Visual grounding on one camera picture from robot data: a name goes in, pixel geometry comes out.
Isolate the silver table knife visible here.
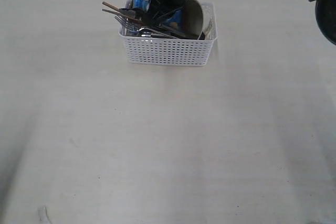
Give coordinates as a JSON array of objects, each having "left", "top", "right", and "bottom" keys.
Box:
[{"left": 136, "top": 26, "right": 200, "bottom": 40}]

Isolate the wooden chopstick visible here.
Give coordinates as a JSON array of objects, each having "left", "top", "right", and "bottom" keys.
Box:
[
  {"left": 102, "top": 8, "right": 143, "bottom": 24},
  {"left": 102, "top": 1, "right": 136, "bottom": 17}
]

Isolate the brown wooden plate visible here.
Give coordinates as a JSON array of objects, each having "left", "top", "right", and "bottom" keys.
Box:
[{"left": 181, "top": 0, "right": 204, "bottom": 40}]

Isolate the silver fork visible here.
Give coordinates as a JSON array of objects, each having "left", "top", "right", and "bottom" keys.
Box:
[{"left": 114, "top": 15, "right": 178, "bottom": 39}]

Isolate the blue chips bag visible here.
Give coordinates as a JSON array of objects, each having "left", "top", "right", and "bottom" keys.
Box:
[{"left": 133, "top": 0, "right": 181, "bottom": 29}]

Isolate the dark red wooden spoon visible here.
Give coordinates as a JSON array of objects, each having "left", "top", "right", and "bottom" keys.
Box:
[{"left": 119, "top": 8, "right": 146, "bottom": 24}]

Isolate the white perforated plastic basket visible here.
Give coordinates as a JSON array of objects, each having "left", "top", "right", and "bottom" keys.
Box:
[{"left": 119, "top": 2, "right": 217, "bottom": 66}]

